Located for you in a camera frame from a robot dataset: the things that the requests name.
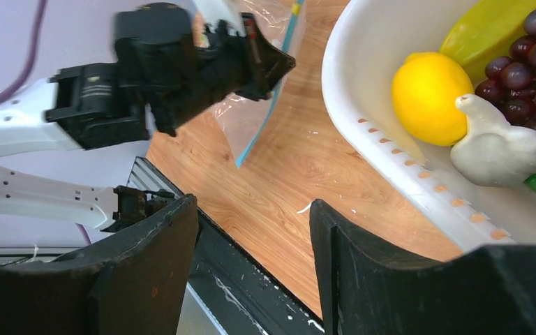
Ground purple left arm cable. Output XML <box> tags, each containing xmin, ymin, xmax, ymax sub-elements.
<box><xmin>0</xmin><ymin>0</ymin><xmax>50</xmax><ymax>113</ymax></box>

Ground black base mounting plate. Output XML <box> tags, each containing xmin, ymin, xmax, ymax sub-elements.
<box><xmin>189</xmin><ymin>211</ymin><xmax>325</xmax><ymax>335</ymax></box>

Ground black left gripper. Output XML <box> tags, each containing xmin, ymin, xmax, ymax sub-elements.
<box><xmin>113</xmin><ymin>2</ymin><xmax>296</xmax><ymax>137</ymax></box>

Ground purple grape bunch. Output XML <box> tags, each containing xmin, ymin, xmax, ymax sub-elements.
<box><xmin>475</xmin><ymin>9</ymin><xmax>536</xmax><ymax>128</ymax></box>

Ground white plastic basket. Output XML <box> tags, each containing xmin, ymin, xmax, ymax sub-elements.
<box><xmin>322</xmin><ymin>0</ymin><xmax>536</xmax><ymax>251</ymax></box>

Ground yellow green starfruit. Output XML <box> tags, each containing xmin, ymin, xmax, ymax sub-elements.
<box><xmin>439</xmin><ymin>0</ymin><xmax>536</xmax><ymax>84</ymax></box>

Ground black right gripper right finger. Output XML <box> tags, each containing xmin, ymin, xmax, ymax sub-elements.
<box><xmin>310</xmin><ymin>200</ymin><xmax>536</xmax><ymax>334</ymax></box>

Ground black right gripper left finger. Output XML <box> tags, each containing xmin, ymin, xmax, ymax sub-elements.
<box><xmin>0</xmin><ymin>194</ymin><xmax>199</xmax><ymax>334</ymax></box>

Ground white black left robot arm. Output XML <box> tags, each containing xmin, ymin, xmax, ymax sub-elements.
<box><xmin>0</xmin><ymin>1</ymin><xmax>296</xmax><ymax>232</ymax></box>

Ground clear zip top bag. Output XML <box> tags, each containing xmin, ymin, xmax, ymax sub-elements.
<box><xmin>194</xmin><ymin>1</ymin><xmax>306</xmax><ymax>167</ymax></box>

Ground white garlic bulb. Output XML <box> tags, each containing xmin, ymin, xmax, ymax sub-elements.
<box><xmin>449</xmin><ymin>94</ymin><xmax>536</xmax><ymax>188</ymax></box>

